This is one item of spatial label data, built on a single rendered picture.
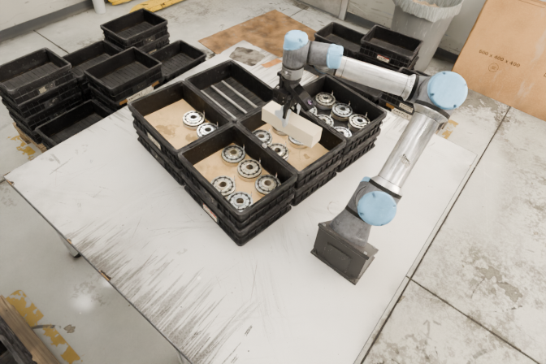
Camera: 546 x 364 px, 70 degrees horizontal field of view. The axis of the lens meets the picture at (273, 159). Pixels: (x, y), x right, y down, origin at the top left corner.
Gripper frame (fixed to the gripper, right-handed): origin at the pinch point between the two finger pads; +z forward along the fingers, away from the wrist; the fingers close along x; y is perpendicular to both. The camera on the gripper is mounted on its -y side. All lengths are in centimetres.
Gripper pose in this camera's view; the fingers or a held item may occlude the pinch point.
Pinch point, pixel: (291, 121)
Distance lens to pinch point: 148.8
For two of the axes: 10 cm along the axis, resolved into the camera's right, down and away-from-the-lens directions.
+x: -6.2, 5.5, -5.6
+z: -0.6, 6.8, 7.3
